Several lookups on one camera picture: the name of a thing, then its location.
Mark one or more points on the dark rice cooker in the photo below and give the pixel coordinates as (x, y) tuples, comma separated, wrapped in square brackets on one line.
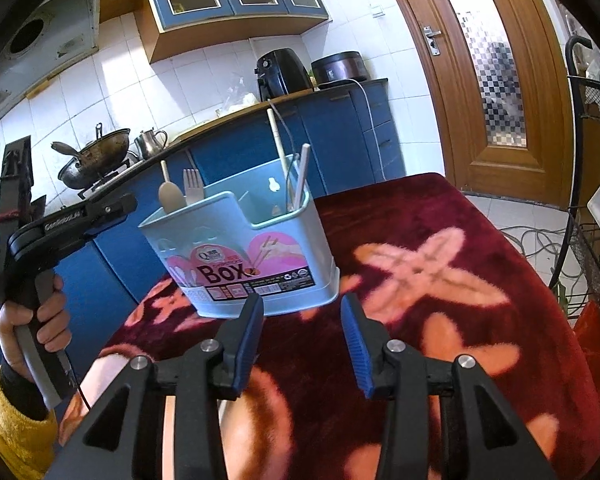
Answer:
[(339, 67)]

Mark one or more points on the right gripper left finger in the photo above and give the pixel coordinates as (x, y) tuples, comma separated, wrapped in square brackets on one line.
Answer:
[(121, 436)]

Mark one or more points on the grey range hood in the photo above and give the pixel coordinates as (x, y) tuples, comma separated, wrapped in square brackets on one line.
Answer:
[(58, 34)]

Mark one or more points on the blue glass wall cabinet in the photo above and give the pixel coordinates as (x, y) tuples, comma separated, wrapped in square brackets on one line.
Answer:
[(171, 27)]

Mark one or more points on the silver door handle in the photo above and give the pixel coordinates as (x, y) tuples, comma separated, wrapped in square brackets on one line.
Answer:
[(431, 37)]

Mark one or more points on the beige plastic spoon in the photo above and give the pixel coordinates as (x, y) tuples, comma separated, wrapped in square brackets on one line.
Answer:
[(170, 196)]

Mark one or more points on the brown wooden door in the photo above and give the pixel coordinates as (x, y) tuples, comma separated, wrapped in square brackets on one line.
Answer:
[(500, 94)]

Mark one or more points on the light blue utensil holder box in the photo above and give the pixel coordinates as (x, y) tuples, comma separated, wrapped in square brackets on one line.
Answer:
[(257, 232)]

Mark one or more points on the wooden chopstick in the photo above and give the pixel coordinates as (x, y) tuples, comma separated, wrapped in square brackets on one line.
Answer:
[(281, 156), (303, 165)]

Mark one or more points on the large black wok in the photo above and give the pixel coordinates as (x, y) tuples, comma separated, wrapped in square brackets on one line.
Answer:
[(97, 159)]

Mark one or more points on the steel kettle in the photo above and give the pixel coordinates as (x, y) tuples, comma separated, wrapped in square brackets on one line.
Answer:
[(150, 143)]

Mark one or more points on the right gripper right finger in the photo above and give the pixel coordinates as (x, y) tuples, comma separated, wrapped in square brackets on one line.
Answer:
[(482, 435)]

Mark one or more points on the black wire rack cart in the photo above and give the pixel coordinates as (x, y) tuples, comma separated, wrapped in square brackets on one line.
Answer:
[(576, 272)]

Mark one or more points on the yellow sleeve forearm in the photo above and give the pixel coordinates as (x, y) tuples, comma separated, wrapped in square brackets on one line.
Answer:
[(28, 430)]

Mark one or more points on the bag of white buns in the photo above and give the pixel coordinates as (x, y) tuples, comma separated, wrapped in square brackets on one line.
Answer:
[(238, 97)]

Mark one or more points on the red floral plush table cover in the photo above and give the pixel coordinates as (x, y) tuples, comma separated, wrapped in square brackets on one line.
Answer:
[(430, 267)]

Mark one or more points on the black air fryer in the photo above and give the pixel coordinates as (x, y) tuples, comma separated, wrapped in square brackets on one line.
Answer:
[(280, 72)]

